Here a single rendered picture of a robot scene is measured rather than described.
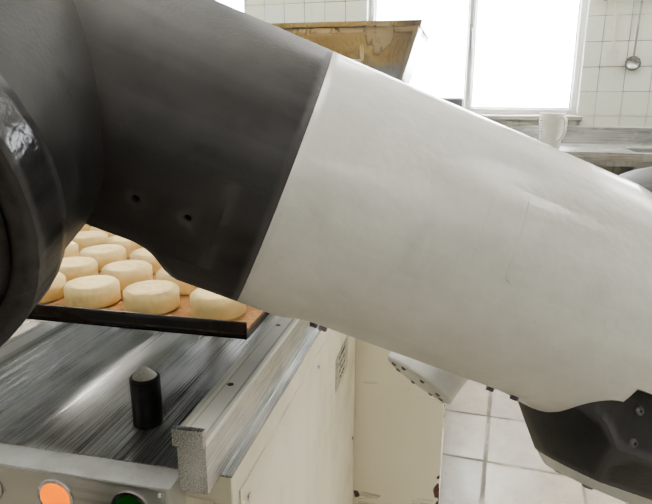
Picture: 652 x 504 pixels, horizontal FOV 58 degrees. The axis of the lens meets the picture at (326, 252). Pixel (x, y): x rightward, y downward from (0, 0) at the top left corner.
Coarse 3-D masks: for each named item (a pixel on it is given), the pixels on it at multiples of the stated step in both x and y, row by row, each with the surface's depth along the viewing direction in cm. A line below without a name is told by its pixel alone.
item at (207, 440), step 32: (288, 320) 78; (256, 352) 68; (288, 352) 77; (224, 384) 61; (256, 384) 65; (192, 416) 55; (224, 416) 56; (256, 416) 65; (192, 448) 52; (224, 448) 56; (192, 480) 53
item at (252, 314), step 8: (184, 296) 58; (48, 304) 56; (56, 304) 56; (64, 304) 56; (120, 304) 56; (184, 304) 56; (176, 312) 54; (184, 312) 54; (248, 312) 54; (256, 312) 54; (232, 320) 52; (240, 320) 52; (248, 320) 52; (248, 328) 50
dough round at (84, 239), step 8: (80, 232) 76; (88, 232) 76; (96, 232) 76; (104, 232) 76; (72, 240) 73; (80, 240) 72; (88, 240) 73; (96, 240) 73; (104, 240) 74; (80, 248) 73
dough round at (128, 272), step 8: (112, 264) 62; (120, 264) 62; (128, 264) 62; (136, 264) 62; (144, 264) 62; (104, 272) 60; (112, 272) 59; (120, 272) 59; (128, 272) 59; (136, 272) 60; (144, 272) 60; (152, 272) 62; (120, 280) 59; (128, 280) 59; (136, 280) 60; (144, 280) 60; (120, 288) 59
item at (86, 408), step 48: (144, 336) 88; (192, 336) 88; (336, 336) 103; (48, 384) 74; (96, 384) 74; (144, 384) 62; (192, 384) 74; (288, 384) 74; (336, 384) 105; (0, 432) 63; (48, 432) 63; (96, 432) 63; (144, 432) 63; (288, 432) 75; (336, 432) 108; (240, 480) 59; (288, 480) 76; (336, 480) 111
